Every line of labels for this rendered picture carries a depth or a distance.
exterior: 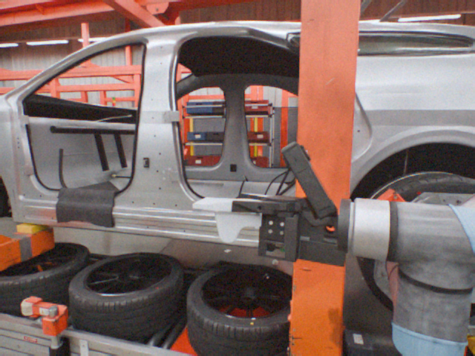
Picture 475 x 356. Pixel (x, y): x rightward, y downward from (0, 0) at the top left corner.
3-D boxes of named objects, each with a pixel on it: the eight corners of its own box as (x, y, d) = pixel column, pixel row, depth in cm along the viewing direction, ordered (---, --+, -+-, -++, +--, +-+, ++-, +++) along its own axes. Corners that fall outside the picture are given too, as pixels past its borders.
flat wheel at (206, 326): (291, 294, 192) (292, 262, 188) (325, 375, 126) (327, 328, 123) (194, 296, 190) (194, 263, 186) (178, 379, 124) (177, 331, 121)
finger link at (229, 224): (192, 245, 36) (262, 245, 37) (194, 199, 35) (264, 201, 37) (191, 239, 39) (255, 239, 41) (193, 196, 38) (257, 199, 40)
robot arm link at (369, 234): (391, 202, 32) (384, 198, 39) (348, 199, 34) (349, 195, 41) (387, 268, 32) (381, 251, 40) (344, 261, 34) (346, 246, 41)
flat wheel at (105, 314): (48, 351, 141) (44, 308, 137) (95, 284, 206) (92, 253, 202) (182, 339, 150) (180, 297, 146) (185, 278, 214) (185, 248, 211)
